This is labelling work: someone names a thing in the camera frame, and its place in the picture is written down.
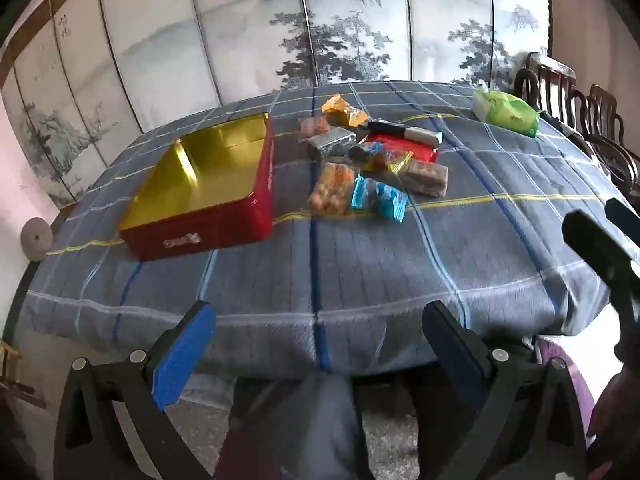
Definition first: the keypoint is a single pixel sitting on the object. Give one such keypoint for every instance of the orange yellow snack packet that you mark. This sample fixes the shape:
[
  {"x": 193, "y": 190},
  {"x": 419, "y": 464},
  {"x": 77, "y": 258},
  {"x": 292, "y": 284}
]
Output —
[{"x": 342, "y": 111}]

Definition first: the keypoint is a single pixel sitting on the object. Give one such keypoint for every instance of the red tin box gold inside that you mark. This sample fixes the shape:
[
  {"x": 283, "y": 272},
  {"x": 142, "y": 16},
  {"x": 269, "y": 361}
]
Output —
[{"x": 200, "y": 180}]

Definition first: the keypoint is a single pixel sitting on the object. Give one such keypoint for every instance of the person's grey trouser leg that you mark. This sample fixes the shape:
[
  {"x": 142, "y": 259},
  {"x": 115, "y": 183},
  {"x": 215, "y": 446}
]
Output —
[{"x": 300, "y": 425}]

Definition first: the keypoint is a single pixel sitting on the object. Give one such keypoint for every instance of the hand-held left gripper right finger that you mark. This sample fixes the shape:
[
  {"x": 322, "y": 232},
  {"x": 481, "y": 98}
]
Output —
[{"x": 452, "y": 355}]

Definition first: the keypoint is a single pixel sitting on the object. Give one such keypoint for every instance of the small wooden stool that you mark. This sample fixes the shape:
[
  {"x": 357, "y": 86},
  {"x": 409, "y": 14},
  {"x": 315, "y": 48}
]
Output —
[{"x": 12, "y": 370}]

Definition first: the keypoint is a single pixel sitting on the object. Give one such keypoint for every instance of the round grey stone disc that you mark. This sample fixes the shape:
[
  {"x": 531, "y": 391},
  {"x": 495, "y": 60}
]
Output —
[{"x": 35, "y": 238}]

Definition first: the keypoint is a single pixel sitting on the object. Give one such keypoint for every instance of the blue snack packet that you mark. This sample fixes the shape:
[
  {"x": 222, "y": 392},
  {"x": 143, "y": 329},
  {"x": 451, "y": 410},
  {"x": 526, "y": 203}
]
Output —
[{"x": 379, "y": 197}]

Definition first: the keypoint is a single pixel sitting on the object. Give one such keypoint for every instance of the peanut brittle bar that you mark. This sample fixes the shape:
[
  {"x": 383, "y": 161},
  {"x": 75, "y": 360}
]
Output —
[{"x": 425, "y": 180}]

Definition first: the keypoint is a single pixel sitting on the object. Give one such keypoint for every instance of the red snack packet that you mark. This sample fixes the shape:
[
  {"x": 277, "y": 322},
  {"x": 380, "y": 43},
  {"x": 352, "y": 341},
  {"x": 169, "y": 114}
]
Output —
[{"x": 417, "y": 150}]

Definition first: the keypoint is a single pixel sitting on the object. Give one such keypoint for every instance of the painted folding screen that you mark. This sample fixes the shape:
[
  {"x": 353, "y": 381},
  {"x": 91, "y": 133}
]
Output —
[{"x": 250, "y": 35}]

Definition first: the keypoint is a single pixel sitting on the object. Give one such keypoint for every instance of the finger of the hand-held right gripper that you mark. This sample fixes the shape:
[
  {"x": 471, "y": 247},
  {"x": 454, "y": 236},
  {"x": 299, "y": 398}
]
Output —
[
  {"x": 592, "y": 245},
  {"x": 625, "y": 220}
]

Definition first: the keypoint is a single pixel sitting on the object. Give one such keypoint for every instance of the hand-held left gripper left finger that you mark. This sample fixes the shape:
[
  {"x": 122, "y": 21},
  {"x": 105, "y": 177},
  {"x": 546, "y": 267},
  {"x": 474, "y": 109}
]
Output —
[{"x": 185, "y": 355}]

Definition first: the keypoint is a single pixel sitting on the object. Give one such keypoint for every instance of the silver snack packet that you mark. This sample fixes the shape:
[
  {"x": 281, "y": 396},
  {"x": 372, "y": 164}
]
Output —
[{"x": 331, "y": 141}]

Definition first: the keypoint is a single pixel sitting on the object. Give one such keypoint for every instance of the orange puffed snack packet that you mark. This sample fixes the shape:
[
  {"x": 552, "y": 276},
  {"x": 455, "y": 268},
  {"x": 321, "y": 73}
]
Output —
[{"x": 331, "y": 191}]

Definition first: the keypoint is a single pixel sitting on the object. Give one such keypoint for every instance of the green tissue pack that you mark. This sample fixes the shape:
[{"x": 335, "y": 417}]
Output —
[{"x": 505, "y": 110}]

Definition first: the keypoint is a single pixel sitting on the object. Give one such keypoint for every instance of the colourful candy packet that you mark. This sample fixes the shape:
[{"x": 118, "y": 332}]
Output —
[{"x": 377, "y": 156}]

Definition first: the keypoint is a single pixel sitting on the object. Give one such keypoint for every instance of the dark wooden chair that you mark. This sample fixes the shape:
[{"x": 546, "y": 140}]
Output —
[
  {"x": 607, "y": 135},
  {"x": 542, "y": 82}
]

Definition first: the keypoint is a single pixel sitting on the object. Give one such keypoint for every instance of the person's right forearm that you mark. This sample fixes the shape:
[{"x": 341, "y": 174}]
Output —
[{"x": 617, "y": 420}]

